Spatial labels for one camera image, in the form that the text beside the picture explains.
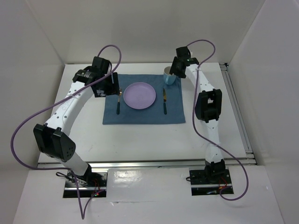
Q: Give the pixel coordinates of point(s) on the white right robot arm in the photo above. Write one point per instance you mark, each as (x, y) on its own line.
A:
(207, 110)

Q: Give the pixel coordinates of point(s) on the gold fork green handle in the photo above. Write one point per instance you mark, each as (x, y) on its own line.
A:
(118, 103)

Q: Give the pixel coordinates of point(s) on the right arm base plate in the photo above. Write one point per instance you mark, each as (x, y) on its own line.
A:
(202, 186)

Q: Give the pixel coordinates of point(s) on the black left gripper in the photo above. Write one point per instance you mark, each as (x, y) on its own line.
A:
(113, 89)

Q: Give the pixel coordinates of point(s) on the lilac plastic plate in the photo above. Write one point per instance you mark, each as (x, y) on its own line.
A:
(139, 95)

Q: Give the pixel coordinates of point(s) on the aluminium front rail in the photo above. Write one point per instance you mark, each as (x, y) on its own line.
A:
(249, 160)

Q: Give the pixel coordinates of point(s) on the blue cloth placemat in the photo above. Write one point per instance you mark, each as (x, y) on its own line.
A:
(153, 115)

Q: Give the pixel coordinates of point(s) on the aluminium rail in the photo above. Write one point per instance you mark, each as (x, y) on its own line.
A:
(249, 160)
(236, 108)

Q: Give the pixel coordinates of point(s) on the gold knife green handle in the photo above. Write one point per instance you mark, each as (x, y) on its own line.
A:
(165, 99)

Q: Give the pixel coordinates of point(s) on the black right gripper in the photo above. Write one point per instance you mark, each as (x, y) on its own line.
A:
(173, 69)

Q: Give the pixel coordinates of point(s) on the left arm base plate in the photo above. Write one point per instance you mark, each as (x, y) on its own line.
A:
(97, 188)

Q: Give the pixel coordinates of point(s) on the aluminium right side rail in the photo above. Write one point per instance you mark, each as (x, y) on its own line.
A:
(236, 108)

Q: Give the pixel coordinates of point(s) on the light blue cup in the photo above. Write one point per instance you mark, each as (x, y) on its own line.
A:
(169, 79)

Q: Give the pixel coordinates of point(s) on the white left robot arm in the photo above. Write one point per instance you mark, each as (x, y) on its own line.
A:
(53, 136)

